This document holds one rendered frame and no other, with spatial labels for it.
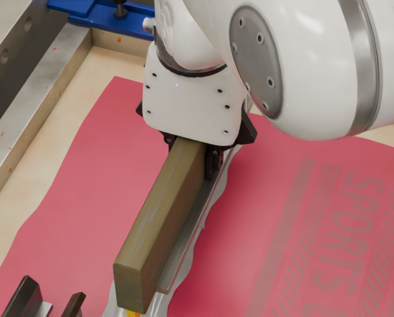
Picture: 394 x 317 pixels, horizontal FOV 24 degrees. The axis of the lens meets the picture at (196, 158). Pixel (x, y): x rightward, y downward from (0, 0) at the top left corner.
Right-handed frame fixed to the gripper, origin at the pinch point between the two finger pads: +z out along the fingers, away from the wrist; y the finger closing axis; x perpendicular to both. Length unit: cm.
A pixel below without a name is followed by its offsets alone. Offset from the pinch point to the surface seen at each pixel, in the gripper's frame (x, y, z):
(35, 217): -5.0, -18.8, 13.2
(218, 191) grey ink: 6.2, 0.7, 13.2
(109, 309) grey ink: -13.9, -5.3, 13.1
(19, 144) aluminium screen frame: 3.0, -24.7, 10.6
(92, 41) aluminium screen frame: 25.5, -24.8, 12.2
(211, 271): -5.2, 3.7, 13.3
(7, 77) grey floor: 100, -94, 108
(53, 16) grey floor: 129, -93, 107
